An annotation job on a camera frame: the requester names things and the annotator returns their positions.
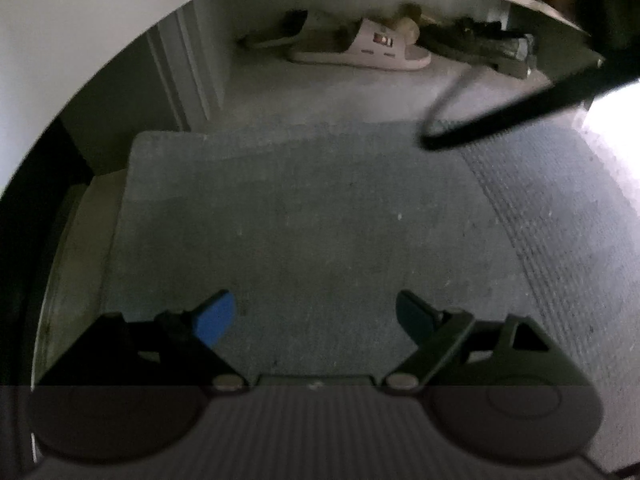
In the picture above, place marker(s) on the white cabinet door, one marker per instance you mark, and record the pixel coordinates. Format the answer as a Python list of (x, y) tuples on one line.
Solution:
[(75, 35)]

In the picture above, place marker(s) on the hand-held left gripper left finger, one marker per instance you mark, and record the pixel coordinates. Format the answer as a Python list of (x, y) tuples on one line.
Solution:
[(216, 317)]

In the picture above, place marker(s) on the white slide with red label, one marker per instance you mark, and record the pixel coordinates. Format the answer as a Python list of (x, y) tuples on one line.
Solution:
[(350, 52)]

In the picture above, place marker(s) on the black shoe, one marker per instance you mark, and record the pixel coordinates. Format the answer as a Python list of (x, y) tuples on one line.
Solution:
[(475, 42)]

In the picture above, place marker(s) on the dark green doormat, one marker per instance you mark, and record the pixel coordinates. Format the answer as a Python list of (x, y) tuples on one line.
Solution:
[(300, 210)]

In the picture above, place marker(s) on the grey slide sandal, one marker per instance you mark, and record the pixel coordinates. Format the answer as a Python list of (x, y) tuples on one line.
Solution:
[(280, 32)]

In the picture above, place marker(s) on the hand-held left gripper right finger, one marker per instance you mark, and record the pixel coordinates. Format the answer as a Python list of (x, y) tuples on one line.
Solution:
[(412, 312)]

